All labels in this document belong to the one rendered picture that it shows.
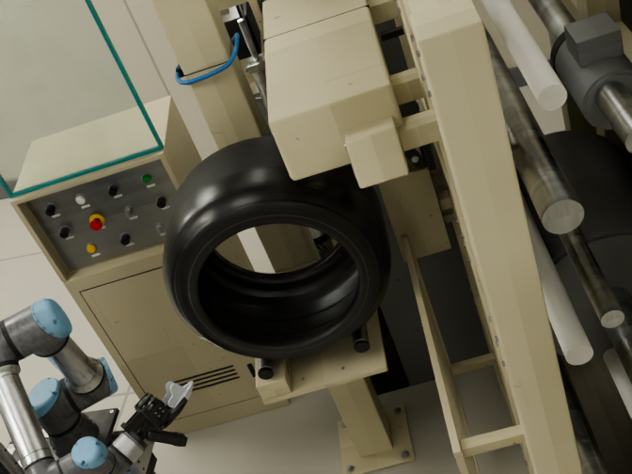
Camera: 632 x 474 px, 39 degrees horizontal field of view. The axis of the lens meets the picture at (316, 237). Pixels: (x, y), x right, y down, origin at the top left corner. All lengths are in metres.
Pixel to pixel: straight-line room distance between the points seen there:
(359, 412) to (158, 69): 2.54
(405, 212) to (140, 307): 1.18
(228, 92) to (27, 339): 0.83
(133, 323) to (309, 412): 0.80
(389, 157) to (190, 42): 0.84
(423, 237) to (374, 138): 1.00
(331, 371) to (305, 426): 1.02
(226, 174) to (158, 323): 1.24
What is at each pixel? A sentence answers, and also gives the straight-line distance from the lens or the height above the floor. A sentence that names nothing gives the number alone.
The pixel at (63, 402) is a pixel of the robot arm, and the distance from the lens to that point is 2.80.
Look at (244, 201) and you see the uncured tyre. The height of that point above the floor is 1.46.
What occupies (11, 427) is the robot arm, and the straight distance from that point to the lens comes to 2.38.
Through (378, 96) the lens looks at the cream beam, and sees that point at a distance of 1.73.
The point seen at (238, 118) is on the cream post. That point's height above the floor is 1.49.
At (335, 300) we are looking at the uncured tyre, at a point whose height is 0.93.
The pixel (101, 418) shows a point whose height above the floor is 0.72.
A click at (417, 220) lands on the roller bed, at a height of 1.04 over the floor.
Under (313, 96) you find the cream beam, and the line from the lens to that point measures 1.77.
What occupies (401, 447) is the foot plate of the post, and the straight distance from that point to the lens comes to 3.37.
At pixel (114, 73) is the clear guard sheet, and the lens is 2.84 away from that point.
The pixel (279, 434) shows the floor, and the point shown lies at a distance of 3.60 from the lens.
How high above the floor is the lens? 2.60
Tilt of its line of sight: 36 degrees down
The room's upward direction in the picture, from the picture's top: 22 degrees counter-clockwise
